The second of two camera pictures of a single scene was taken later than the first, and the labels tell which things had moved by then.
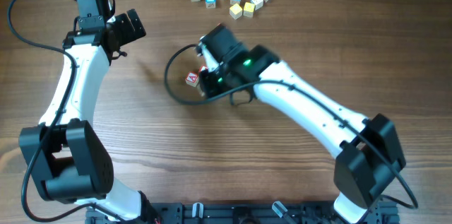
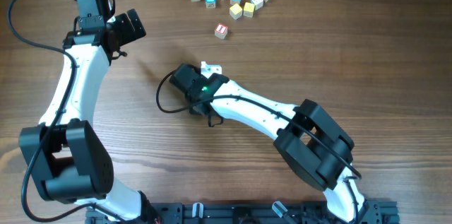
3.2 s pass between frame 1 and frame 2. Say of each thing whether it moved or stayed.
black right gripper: moved
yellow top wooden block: stayed
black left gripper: stayed
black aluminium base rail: stayed
